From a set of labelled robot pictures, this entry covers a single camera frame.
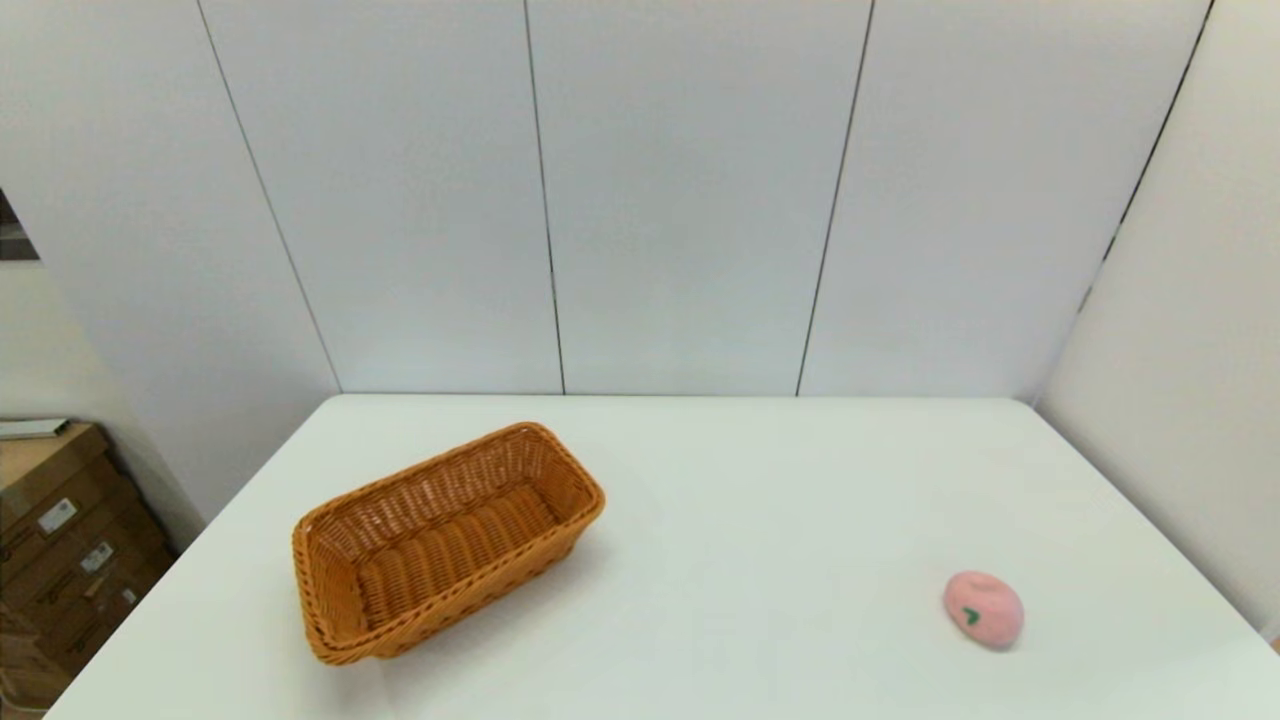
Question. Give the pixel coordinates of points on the flat white grey board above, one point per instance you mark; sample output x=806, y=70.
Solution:
x=30, y=428

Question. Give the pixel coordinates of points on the brown cardboard box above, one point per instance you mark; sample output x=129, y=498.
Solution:
x=45, y=475
x=75, y=640
x=95, y=557

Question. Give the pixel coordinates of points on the orange woven wicker basket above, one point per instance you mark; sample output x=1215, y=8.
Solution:
x=450, y=555

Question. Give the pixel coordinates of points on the pink plush peach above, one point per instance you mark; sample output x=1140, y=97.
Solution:
x=985, y=612

